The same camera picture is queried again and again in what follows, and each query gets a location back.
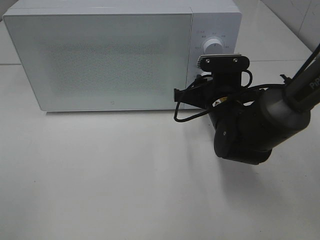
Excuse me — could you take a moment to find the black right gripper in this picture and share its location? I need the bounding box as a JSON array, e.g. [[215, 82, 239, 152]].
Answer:
[[173, 80, 250, 120]]

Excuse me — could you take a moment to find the white microwave door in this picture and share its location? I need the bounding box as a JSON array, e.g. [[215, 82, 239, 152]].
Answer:
[[4, 14, 191, 112]]

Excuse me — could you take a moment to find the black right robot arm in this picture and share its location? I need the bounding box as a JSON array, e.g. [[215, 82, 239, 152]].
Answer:
[[173, 54, 320, 165]]

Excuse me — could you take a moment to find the white upper power knob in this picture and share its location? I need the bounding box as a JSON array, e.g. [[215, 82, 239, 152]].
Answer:
[[202, 37, 224, 55]]

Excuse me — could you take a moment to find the white microwave oven body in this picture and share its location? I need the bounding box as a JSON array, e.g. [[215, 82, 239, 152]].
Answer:
[[2, 0, 243, 112]]

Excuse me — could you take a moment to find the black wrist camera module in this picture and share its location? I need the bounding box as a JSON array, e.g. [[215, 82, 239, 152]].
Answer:
[[197, 53, 253, 88]]

